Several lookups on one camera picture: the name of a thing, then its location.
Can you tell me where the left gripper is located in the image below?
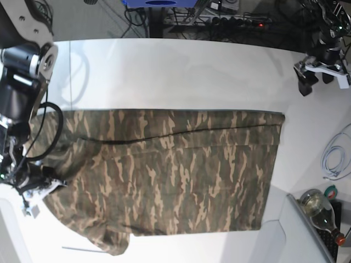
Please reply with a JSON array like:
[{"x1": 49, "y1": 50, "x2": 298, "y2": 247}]
[{"x1": 293, "y1": 48, "x2": 350, "y2": 96}]

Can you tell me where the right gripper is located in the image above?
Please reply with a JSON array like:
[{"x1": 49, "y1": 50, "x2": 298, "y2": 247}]
[{"x1": 10, "y1": 164, "x2": 67, "y2": 218}]

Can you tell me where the camouflage t-shirt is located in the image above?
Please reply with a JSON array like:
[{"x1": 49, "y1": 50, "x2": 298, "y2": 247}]
[{"x1": 42, "y1": 110, "x2": 285, "y2": 256}]

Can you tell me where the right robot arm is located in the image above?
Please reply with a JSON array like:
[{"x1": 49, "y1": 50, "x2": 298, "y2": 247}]
[{"x1": 1, "y1": 1, "x2": 66, "y2": 217}]

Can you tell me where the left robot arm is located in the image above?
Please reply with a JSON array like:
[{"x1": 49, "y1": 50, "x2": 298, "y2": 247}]
[{"x1": 293, "y1": 1, "x2": 350, "y2": 96}]

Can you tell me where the green tape roll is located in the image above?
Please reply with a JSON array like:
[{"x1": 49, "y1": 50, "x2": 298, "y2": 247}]
[{"x1": 324, "y1": 185, "x2": 338, "y2": 200}]

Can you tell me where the clear plastic bottle red cap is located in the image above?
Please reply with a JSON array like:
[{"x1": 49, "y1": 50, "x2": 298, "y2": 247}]
[{"x1": 299, "y1": 188, "x2": 346, "y2": 246}]

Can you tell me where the black power strip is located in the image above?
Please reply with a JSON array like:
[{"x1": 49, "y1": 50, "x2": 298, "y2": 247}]
[{"x1": 164, "y1": 13, "x2": 273, "y2": 28}]

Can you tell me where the blue box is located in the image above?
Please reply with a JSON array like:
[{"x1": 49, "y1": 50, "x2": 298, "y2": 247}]
[{"x1": 122, "y1": 0, "x2": 197, "y2": 8}]

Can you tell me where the white coiled cable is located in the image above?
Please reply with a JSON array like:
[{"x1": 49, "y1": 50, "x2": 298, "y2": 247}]
[{"x1": 320, "y1": 133, "x2": 351, "y2": 181}]

